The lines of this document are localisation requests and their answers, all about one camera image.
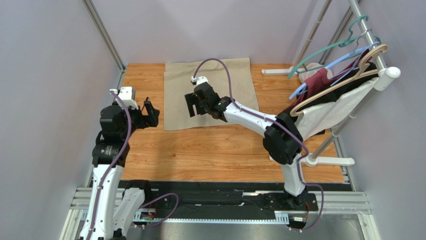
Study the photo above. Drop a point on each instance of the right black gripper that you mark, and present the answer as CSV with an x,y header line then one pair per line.
x,y
198,101

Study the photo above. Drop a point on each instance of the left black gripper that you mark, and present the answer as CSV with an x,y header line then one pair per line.
x,y
145,120

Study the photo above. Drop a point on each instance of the beige linen napkin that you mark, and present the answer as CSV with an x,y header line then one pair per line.
x,y
228,77

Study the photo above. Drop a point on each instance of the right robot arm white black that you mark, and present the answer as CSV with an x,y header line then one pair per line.
x,y
280,137

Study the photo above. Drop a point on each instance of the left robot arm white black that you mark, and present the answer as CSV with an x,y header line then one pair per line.
x,y
107,220

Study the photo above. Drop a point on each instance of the blue clothes hanger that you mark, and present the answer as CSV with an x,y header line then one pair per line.
x,y
357,51

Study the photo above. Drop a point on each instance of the maroon garment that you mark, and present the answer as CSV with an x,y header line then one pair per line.
x,y
316,83

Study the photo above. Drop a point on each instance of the pink white garment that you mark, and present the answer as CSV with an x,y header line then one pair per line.
x,y
314,68

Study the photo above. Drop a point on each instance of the white towel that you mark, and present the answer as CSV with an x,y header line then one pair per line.
x,y
323,116

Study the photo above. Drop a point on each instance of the green clothes hanger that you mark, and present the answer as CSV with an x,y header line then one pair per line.
x,y
301,66

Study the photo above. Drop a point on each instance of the wooden clothes hanger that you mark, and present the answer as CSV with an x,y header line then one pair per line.
x,y
362,73

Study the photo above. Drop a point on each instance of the metal clothes rack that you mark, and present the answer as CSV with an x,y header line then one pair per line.
x,y
370,62

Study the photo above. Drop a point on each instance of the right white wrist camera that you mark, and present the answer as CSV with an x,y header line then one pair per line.
x,y
197,80

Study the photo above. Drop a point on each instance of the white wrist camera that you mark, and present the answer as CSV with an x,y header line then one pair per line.
x,y
127,95
197,80

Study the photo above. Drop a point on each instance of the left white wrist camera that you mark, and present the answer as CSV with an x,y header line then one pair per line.
x,y
127,95

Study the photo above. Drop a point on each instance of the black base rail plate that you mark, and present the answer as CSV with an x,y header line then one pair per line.
x,y
226,200

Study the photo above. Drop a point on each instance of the aluminium frame rail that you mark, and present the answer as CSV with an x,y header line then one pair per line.
x,y
336,203

